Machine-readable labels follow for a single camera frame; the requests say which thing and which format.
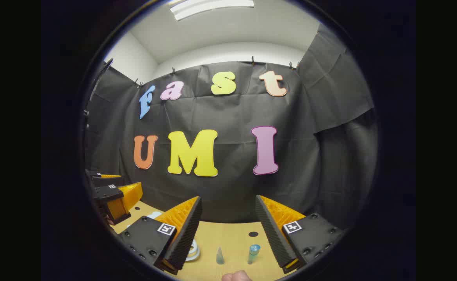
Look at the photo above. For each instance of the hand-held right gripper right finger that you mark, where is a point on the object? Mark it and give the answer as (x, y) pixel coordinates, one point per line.
(271, 234)

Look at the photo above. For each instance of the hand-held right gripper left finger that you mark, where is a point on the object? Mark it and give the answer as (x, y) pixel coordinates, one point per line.
(189, 234)

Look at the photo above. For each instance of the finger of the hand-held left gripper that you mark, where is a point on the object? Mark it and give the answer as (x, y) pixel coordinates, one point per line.
(107, 194)
(103, 180)

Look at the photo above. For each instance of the small pale blue suitcase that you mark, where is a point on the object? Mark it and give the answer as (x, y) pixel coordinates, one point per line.
(195, 253)

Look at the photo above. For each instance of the blue translucent bottle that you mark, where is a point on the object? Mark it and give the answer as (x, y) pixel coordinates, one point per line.
(253, 253)

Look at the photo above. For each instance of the black backdrop cloth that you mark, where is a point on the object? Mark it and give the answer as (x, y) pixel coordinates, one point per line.
(228, 113)

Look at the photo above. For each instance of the ceiling light panel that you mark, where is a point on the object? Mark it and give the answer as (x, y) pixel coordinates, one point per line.
(212, 7)

